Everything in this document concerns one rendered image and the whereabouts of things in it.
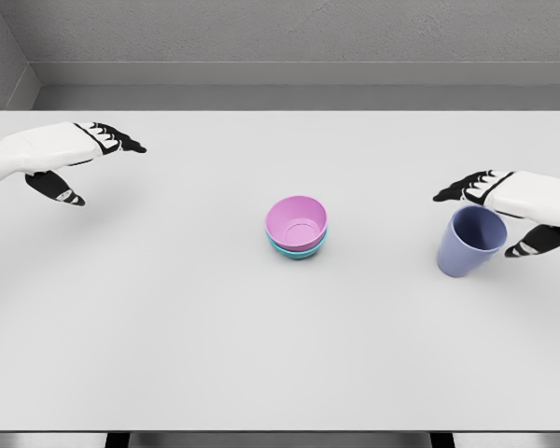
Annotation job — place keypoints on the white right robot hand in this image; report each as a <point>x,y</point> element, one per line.
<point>527,193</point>

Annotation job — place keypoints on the pink bowl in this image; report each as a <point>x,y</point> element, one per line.
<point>297,228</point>

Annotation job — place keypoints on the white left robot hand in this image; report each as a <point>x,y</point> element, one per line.
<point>51,147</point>

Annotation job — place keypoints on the teal bowl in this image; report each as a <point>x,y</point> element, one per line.
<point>298,253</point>

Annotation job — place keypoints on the blue-purple cup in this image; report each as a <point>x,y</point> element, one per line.
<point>469,242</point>

